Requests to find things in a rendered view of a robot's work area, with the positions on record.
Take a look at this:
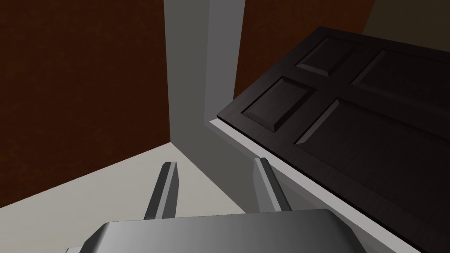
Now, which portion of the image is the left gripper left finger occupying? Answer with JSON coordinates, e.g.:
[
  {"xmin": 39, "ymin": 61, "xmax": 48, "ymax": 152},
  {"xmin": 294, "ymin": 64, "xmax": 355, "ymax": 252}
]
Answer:
[{"xmin": 143, "ymin": 161, "xmax": 180, "ymax": 220}]

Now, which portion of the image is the dark brown panelled door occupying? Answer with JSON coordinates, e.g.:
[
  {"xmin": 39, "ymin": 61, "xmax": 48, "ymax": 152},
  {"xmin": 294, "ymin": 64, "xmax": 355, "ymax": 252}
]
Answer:
[{"xmin": 217, "ymin": 25, "xmax": 450, "ymax": 253}]

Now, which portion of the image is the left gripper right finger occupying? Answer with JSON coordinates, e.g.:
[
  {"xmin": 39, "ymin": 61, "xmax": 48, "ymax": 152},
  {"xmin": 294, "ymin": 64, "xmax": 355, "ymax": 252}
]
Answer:
[{"xmin": 253, "ymin": 157, "xmax": 293, "ymax": 214}]

